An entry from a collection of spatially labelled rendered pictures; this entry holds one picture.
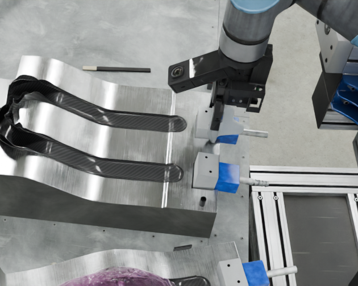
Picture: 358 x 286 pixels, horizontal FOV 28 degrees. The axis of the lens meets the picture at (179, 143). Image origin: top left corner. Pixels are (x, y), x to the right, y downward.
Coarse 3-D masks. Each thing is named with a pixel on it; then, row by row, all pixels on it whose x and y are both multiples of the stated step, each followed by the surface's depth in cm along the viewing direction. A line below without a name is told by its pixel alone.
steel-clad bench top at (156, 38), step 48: (0, 0) 154; (48, 0) 156; (96, 0) 157; (144, 0) 159; (192, 0) 161; (0, 48) 146; (48, 48) 147; (96, 48) 149; (144, 48) 150; (192, 48) 152; (240, 144) 138; (240, 192) 131; (0, 240) 120; (48, 240) 121; (96, 240) 122; (144, 240) 123; (192, 240) 124; (240, 240) 125
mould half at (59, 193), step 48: (0, 96) 131; (96, 96) 129; (144, 96) 131; (192, 96) 132; (0, 144) 116; (96, 144) 123; (144, 144) 125; (192, 144) 125; (0, 192) 117; (48, 192) 116; (96, 192) 118; (144, 192) 119; (192, 192) 119
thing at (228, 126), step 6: (228, 108) 119; (228, 114) 119; (210, 120) 122; (222, 120) 120; (228, 120) 120; (234, 120) 121; (222, 126) 121; (228, 126) 121; (234, 126) 121; (240, 126) 121; (210, 132) 122; (216, 132) 121; (222, 132) 122; (228, 132) 122; (234, 132) 122; (240, 132) 122; (210, 138) 124; (216, 138) 123
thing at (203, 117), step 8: (200, 112) 126; (208, 112) 126; (200, 120) 125; (208, 120) 125; (200, 128) 124; (208, 128) 124; (200, 136) 126; (224, 136) 126; (232, 136) 126; (256, 136) 128; (264, 136) 128
